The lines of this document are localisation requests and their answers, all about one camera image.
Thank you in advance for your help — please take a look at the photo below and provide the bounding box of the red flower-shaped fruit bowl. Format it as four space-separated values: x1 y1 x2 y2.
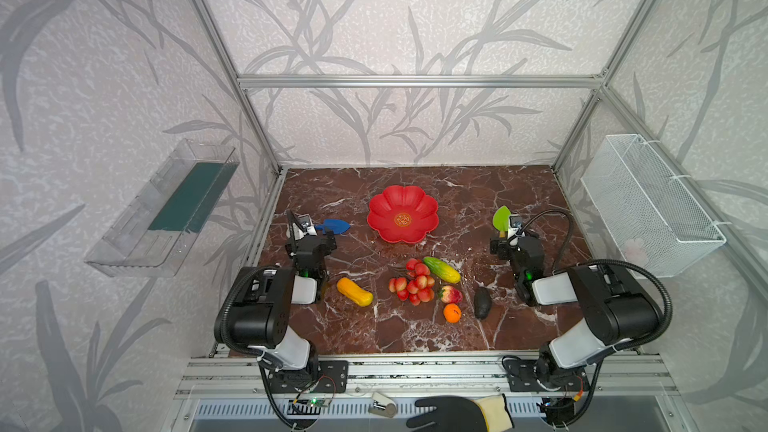
367 185 439 244

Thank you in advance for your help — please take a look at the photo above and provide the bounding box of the green plastic scoop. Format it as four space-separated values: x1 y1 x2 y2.
492 206 512 234

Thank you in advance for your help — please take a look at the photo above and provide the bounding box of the green yellow fake cucumber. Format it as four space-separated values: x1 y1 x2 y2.
422 257 461 284

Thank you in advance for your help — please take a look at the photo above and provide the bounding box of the dark fake avocado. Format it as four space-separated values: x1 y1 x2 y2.
473 287 493 320

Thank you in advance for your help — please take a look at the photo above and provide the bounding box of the red fake grape bunch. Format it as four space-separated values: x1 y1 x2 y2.
387 259 436 306

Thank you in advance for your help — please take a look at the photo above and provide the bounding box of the green circuit board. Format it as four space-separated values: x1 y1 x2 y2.
291 397 333 410

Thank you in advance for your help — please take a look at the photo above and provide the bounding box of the clear plastic wall bin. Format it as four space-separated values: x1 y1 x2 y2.
85 139 240 278

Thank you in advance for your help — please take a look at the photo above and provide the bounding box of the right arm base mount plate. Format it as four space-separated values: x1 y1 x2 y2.
501 355 590 394

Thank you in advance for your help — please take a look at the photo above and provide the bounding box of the fake orange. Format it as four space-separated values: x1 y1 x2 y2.
443 303 462 324

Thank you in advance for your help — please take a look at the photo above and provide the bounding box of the black gloved hand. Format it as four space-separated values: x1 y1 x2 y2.
406 396 488 432

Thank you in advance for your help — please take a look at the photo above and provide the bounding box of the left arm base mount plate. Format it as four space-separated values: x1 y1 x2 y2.
266 360 350 394

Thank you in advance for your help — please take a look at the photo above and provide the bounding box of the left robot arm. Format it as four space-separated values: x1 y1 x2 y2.
214 211 337 382

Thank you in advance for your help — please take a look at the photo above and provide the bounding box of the white wire wall basket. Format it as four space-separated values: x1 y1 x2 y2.
581 134 726 278

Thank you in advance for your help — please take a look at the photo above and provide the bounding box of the yellow fake corn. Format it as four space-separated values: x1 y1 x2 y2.
336 278 374 307

